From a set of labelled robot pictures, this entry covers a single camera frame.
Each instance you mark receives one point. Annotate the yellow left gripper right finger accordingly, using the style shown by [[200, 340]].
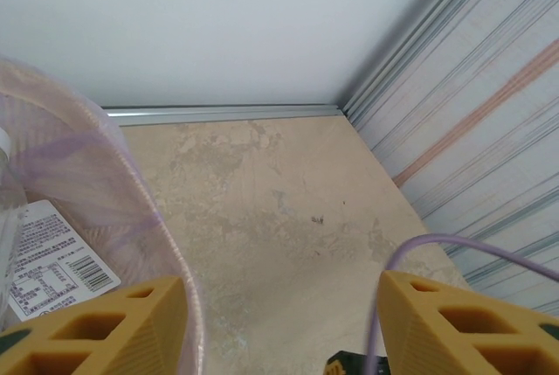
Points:
[[406, 331]]

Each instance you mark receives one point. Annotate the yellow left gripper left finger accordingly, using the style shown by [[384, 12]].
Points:
[[144, 335]]

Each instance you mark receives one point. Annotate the aluminium rear frame rail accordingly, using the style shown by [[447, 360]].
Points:
[[218, 115]]

